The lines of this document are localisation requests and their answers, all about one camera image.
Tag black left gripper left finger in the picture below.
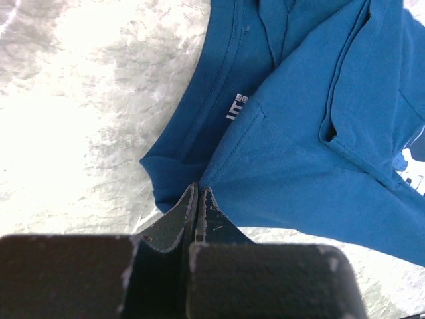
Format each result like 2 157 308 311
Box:
1 184 199 318

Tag blue t shirt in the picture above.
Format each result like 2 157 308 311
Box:
141 1 424 265

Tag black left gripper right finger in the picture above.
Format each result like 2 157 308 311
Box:
187 188 367 318

